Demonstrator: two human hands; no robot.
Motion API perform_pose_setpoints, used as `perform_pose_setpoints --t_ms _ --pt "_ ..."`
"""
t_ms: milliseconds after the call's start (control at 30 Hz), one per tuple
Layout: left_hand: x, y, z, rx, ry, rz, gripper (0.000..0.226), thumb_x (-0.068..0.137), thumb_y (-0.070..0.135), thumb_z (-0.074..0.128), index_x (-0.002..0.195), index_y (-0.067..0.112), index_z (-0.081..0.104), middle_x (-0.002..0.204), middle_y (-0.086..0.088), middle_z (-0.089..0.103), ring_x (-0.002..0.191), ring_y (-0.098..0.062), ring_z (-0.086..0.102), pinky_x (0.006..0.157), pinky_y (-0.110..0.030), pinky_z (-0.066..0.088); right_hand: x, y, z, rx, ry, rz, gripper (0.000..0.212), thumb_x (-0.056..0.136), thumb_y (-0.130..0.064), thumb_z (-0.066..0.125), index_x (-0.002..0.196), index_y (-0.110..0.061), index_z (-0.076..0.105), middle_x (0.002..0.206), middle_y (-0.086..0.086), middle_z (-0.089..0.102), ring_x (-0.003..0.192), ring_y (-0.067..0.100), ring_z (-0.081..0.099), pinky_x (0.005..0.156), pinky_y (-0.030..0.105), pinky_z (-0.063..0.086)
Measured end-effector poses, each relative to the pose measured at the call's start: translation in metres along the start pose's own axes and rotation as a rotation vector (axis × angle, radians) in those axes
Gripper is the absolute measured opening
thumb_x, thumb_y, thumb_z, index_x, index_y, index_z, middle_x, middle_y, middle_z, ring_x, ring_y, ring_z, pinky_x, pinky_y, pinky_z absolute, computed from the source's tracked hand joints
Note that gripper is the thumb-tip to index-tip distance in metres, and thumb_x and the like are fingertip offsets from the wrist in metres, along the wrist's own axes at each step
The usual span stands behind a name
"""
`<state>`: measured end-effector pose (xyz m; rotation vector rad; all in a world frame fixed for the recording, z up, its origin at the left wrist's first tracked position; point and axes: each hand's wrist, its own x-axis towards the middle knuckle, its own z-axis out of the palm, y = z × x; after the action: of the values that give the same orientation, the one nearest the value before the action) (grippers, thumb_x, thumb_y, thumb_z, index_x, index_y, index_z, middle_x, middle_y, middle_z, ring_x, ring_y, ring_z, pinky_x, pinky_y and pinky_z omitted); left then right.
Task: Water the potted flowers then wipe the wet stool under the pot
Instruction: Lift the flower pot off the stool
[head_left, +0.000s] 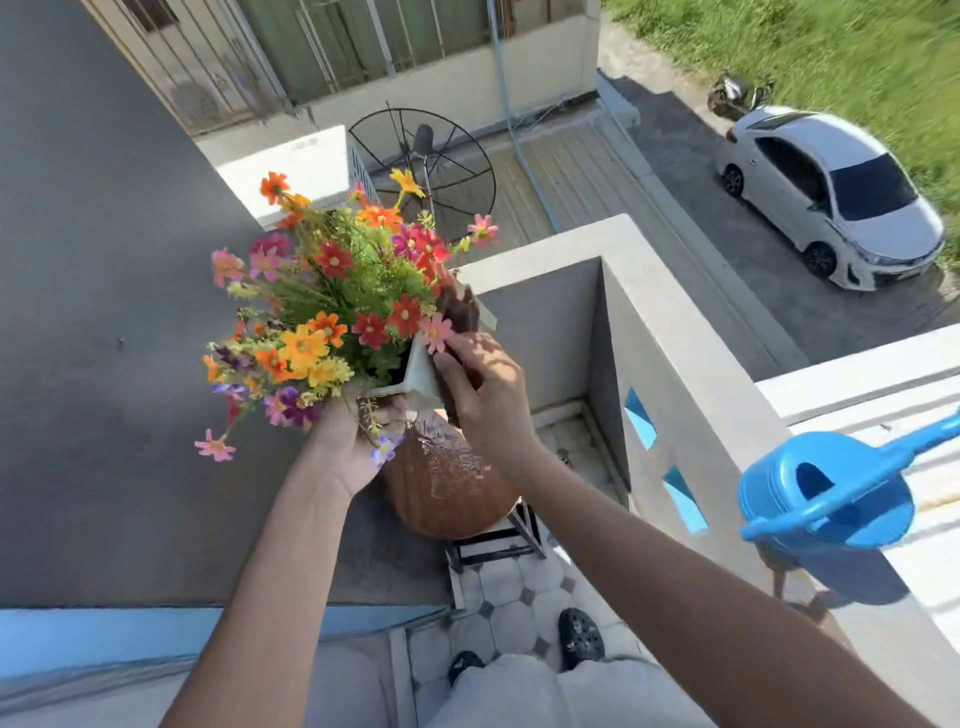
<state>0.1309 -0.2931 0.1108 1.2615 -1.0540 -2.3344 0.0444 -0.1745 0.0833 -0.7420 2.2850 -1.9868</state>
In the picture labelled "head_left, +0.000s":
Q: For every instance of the person's right hand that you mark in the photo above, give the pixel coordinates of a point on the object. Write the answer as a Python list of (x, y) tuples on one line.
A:
[(491, 409)]

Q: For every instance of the person's left hand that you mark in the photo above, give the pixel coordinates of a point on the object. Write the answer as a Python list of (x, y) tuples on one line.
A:
[(341, 450)]

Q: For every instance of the person's left thumb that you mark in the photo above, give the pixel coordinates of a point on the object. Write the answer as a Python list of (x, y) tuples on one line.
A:
[(390, 412)]

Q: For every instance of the person's right thumb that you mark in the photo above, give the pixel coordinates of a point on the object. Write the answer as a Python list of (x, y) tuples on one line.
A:
[(450, 379)]

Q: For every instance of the white cone flower holder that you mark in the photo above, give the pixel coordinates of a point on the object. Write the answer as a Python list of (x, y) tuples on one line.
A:
[(420, 379)]

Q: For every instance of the colourful artificial flower bunch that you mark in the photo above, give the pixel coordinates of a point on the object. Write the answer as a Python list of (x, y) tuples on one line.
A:
[(337, 300)]

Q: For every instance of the person's left forearm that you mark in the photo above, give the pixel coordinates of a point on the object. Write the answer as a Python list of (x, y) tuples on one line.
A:
[(262, 607)]

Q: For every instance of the person's right forearm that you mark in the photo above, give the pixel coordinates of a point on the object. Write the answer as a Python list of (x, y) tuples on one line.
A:
[(675, 600)]

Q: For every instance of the round brown ribbed pot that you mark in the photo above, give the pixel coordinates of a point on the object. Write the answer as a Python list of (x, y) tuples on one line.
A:
[(442, 484)]

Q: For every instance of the black metal pot stand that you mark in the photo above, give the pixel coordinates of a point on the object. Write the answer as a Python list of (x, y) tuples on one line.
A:
[(499, 541)]

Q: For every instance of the black mesh satellite dish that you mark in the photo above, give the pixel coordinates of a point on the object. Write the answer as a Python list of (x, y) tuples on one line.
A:
[(427, 169)]

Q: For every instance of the person's black left shoe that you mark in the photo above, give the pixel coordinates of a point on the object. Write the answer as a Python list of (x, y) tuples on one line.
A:
[(465, 666)]

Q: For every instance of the person's black shoe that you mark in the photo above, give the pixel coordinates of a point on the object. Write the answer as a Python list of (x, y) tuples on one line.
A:
[(465, 666), (581, 637)]

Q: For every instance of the blue drain pipe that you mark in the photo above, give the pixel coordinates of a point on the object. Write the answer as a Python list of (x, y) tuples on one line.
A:
[(517, 112)]

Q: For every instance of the person's black right shoe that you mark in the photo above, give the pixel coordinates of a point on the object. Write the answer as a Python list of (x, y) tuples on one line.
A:
[(581, 637)]

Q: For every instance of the person's grey shorts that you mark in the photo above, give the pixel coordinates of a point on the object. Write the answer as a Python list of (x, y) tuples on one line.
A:
[(570, 694)]

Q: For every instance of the metal window grille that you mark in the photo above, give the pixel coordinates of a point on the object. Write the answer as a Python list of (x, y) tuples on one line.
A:
[(262, 52)]

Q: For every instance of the blue plastic watering can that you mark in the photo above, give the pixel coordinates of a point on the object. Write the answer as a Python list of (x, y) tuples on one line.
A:
[(832, 491)]

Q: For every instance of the parked motorcycle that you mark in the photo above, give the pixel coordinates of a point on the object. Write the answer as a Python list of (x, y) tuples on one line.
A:
[(736, 94)]

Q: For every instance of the white car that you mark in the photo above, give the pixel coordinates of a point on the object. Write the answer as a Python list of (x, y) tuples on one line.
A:
[(832, 195)]

